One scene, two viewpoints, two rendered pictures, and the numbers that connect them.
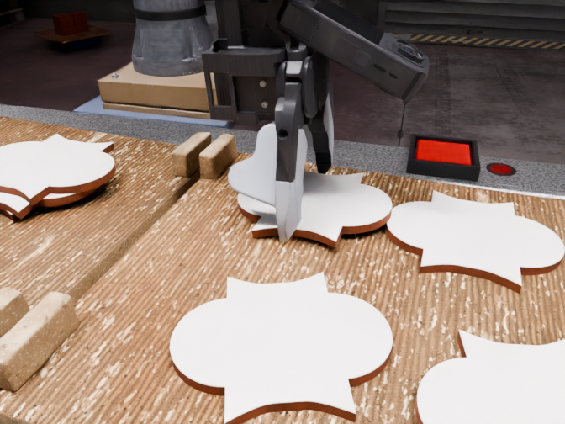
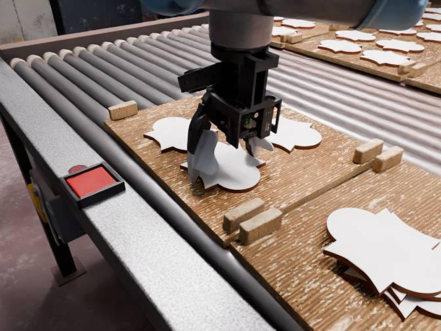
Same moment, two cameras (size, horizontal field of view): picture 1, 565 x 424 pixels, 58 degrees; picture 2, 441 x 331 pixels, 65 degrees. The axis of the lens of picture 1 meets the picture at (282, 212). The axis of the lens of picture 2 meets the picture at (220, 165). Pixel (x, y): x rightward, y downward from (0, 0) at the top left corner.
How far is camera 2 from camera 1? 0.81 m
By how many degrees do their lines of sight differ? 106
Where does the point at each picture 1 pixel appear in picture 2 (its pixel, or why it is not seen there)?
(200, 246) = (291, 173)
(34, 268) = (376, 191)
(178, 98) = not seen: outside the picture
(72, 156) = (360, 242)
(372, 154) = (114, 214)
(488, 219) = (167, 132)
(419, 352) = not seen: hidden behind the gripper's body
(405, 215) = not seen: hidden behind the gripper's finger
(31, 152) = (399, 264)
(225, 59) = (271, 96)
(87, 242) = (348, 196)
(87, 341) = (348, 155)
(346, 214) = (220, 148)
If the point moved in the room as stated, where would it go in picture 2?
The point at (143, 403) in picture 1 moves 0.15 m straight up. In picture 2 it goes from (332, 137) to (348, 56)
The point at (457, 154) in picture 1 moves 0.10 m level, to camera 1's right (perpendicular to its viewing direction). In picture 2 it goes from (89, 175) to (52, 156)
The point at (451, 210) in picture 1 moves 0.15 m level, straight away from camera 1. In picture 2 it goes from (172, 140) to (87, 165)
